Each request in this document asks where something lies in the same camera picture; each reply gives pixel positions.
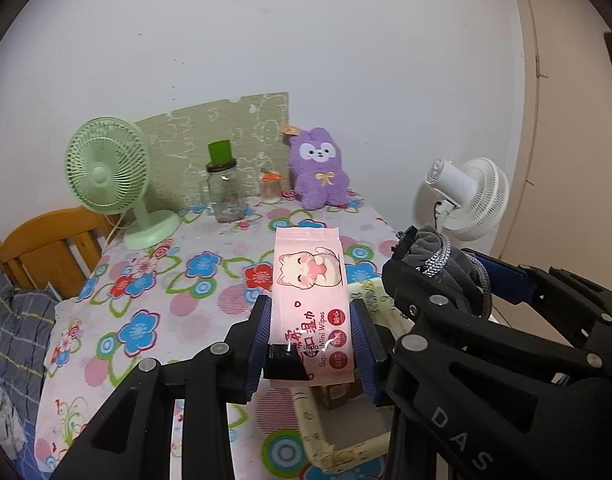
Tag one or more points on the yellow-green cartoon print box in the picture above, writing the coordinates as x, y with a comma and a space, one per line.
313, 425

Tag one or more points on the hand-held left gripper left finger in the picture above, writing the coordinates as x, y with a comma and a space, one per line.
258, 350

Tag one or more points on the white blanket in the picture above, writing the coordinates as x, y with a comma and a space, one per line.
0, 410

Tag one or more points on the pink wet wipes packet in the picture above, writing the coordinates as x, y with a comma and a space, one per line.
311, 280

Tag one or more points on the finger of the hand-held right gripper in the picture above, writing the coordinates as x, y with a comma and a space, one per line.
508, 280
426, 310

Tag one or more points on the white standing fan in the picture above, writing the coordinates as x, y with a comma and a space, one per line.
471, 195

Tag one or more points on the beige door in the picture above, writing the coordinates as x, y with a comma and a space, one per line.
561, 135

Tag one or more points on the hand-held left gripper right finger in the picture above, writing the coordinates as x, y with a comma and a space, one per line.
363, 355

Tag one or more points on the glass jar with green lid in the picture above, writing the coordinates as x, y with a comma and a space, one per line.
225, 190

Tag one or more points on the purple plush bunny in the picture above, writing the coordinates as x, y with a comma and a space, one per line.
318, 175

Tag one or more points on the wooden headboard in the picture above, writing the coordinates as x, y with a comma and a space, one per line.
40, 250

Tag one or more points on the grey sock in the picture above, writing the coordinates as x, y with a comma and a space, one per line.
436, 250

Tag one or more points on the green desk fan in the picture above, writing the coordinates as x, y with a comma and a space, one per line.
108, 170

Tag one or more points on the green patterned board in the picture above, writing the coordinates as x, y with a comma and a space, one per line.
185, 135

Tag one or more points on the cotton swab jar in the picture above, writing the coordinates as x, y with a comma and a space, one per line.
271, 187

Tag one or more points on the floral tablecloth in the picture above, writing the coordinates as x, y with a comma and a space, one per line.
195, 280

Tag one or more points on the grey plaid pillow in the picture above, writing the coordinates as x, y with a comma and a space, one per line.
15, 330

